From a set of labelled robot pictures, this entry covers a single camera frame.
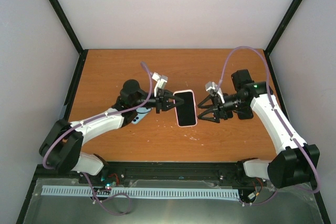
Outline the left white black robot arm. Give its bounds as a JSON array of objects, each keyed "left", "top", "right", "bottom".
[{"left": 39, "top": 79, "right": 184, "bottom": 184}]

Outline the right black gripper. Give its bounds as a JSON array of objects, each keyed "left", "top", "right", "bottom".
[{"left": 197, "top": 93, "right": 247, "bottom": 123}]

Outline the left black frame post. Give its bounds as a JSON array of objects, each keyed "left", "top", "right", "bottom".
[{"left": 33, "top": 0, "right": 85, "bottom": 55}]

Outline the black frame post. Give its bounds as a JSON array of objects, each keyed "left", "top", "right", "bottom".
[
  {"left": 33, "top": 0, "right": 85, "bottom": 55},
  {"left": 265, "top": 0, "right": 320, "bottom": 54}
]

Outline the right black frame post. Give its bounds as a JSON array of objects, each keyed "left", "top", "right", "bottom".
[{"left": 265, "top": 0, "right": 320, "bottom": 54}]

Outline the metal base plate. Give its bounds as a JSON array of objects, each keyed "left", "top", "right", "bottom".
[{"left": 18, "top": 179, "right": 329, "bottom": 223}]

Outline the silver edged smartphone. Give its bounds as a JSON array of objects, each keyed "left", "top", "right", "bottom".
[{"left": 173, "top": 89, "right": 197, "bottom": 127}]

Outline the black smartphone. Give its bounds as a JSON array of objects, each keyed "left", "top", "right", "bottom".
[{"left": 223, "top": 109, "right": 233, "bottom": 120}]

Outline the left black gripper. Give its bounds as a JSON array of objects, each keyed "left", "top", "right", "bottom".
[{"left": 132, "top": 89, "right": 184, "bottom": 113}]

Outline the light blue phone case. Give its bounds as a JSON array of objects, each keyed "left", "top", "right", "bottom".
[{"left": 131, "top": 107, "right": 152, "bottom": 124}]

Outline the light blue slotted cable duct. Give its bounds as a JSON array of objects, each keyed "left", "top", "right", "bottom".
[{"left": 40, "top": 185, "right": 239, "bottom": 201}]

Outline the pink phone case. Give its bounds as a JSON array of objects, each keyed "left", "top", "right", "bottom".
[{"left": 172, "top": 90, "right": 198, "bottom": 128}]

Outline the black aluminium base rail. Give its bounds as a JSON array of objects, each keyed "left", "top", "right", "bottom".
[{"left": 35, "top": 161, "right": 314, "bottom": 188}]

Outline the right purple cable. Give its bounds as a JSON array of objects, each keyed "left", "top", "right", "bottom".
[{"left": 216, "top": 46, "right": 321, "bottom": 206}]

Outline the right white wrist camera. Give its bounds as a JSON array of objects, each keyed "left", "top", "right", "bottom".
[{"left": 205, "top": 81, "right": 225, "bottom": 103}]

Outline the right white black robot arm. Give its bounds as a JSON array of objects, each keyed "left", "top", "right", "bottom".
[{"left": 198, "top": 69, "right": 320, "bottom": 188}]

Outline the black phone case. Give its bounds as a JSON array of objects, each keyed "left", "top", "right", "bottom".
[{"left": 233, "top": 103, "right": 254, "bottom": 120}]

